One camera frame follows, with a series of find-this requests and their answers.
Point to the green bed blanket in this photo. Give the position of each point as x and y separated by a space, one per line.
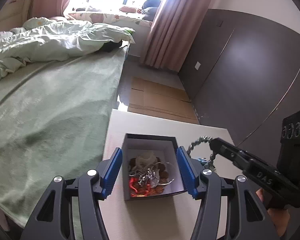
52 120

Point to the flat cardboard sheet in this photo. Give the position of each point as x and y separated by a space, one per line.
160 100

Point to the small pink cushion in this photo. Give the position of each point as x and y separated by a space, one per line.
127 8

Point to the beige padded headboard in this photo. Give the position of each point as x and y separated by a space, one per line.
12 12

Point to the pile of jewelry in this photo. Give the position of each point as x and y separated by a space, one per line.
150 177

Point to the dark grey pillow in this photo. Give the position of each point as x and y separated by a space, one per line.
151 8

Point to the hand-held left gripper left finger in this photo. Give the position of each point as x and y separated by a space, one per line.
112 172

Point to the light green quilt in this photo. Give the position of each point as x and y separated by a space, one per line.
52 40

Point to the blue jewelry piece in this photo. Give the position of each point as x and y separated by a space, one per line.
202 160

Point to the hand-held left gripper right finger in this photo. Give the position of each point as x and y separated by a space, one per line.
187 172

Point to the floral window seat cushion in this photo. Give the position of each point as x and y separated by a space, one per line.
107 18

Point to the small beige table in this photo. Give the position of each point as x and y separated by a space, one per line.
150 220

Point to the dark wall switch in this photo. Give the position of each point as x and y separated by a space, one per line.
219 24

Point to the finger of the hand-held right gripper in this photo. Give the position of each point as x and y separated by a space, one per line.
227 148
235 162

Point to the black box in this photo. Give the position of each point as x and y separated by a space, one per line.
175 188

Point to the bright green item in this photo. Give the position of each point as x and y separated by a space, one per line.
129 32

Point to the dark brown wall panel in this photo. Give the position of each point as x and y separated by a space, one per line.
240 67

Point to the white wall socket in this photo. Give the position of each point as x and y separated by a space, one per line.
197 65

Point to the person's right hand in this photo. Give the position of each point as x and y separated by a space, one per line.
277 220

